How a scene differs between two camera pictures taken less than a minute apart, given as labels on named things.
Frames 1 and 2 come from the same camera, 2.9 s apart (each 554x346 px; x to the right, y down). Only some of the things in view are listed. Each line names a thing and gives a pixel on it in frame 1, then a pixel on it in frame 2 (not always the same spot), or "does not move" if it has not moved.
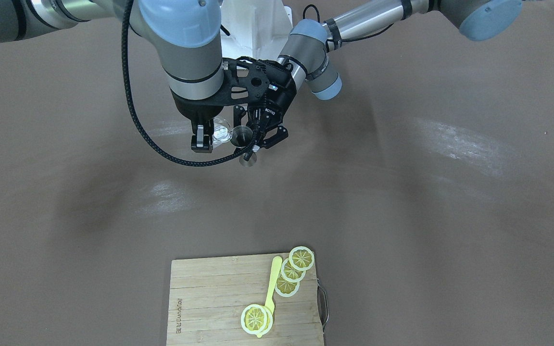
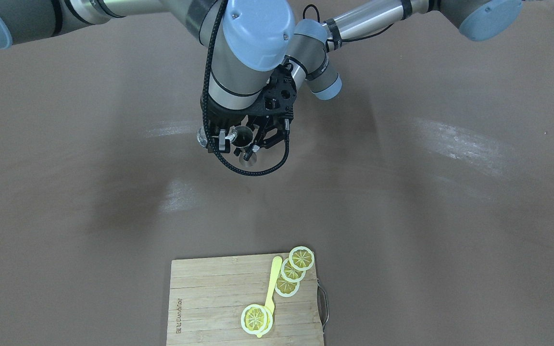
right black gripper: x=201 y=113 to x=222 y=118
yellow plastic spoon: x=274 y=288 does not move
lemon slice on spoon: x=256 y=319 does not move
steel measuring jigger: x=241 y=136 does not move
